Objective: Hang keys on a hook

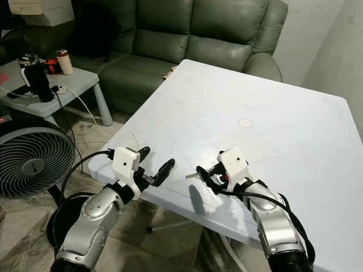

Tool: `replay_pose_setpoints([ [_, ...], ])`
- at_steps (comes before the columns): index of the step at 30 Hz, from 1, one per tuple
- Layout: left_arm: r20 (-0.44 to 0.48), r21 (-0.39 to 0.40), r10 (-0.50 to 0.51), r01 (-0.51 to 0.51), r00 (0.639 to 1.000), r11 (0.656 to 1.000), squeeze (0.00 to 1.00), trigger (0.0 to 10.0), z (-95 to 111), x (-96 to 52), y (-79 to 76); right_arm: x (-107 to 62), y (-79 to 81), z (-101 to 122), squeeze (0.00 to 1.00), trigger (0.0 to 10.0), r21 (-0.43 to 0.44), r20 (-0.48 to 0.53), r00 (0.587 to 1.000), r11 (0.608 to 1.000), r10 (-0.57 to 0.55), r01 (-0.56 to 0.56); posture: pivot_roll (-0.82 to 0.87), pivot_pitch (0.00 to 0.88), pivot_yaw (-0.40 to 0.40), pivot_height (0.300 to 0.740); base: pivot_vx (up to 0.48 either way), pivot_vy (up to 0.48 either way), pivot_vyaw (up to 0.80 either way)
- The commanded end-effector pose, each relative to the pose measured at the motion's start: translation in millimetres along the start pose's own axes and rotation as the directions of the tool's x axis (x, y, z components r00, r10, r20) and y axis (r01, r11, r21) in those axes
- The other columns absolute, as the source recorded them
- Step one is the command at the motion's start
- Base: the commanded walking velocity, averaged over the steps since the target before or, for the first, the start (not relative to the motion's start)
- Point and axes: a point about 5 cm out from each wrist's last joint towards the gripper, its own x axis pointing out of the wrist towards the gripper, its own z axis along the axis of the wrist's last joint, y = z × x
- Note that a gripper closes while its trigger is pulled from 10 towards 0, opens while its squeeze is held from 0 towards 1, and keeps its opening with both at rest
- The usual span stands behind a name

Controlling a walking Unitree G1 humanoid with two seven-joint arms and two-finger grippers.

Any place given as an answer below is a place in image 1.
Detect beige cylindrical cup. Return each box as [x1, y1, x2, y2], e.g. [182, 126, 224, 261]
[56, 49, 74, 76]

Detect white plastic table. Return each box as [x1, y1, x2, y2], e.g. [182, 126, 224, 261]
[88, 59, 363, 272]

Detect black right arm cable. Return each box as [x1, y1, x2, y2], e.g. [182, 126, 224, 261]
[211, 186, 316, 262]

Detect black bag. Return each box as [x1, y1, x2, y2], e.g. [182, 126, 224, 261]
[70, 5, 121, 61]

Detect white cardboard box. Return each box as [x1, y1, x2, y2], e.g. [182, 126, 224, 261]
[8, 0, 75, 28]

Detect small red object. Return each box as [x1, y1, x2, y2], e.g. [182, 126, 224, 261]
[44, 57, 60, 73]

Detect black tumbler with lid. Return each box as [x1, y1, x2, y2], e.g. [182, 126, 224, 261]
[18, 53, 55, 104]

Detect green leather sofa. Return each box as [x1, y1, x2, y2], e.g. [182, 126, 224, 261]
[0, 0, 289, 115]

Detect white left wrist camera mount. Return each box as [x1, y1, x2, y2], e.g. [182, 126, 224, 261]
[112, 147, 142, 184]

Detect light blue side table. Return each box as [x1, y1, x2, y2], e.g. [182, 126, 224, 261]
[0, 57, 113, 126]

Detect grey floor fan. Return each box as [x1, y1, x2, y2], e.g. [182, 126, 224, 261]
[0, 113, 91, 251]

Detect white power cable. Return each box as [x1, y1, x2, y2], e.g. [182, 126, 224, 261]
[65, 87, 117, 139]

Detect small pink object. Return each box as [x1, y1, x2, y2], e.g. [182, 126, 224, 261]
[163, 65, 178, 79]

